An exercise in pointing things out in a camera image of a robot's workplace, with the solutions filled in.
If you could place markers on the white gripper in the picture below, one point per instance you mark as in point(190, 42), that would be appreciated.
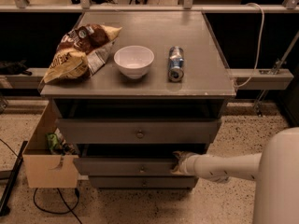
point(189, 164)

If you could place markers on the grey drawer cabinet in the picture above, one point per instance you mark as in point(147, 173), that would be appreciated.
point(202, 93)

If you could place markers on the blue soda can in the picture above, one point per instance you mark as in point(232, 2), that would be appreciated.
point(175, 64)

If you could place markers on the white bowl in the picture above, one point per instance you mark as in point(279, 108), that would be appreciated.
point(134, 61)

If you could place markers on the green snack packet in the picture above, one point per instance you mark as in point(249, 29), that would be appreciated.
point(53, 141)

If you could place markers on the cardboard box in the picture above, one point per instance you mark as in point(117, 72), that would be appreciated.
point(43, 169)

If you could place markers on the brown yellow chip bag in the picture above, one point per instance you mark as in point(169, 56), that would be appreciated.
point(82, 52)

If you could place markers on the black bar on floor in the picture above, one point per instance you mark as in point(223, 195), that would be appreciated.
point(10, 176)

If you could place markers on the black object on rail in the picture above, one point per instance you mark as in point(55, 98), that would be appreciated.
point(14, 68)

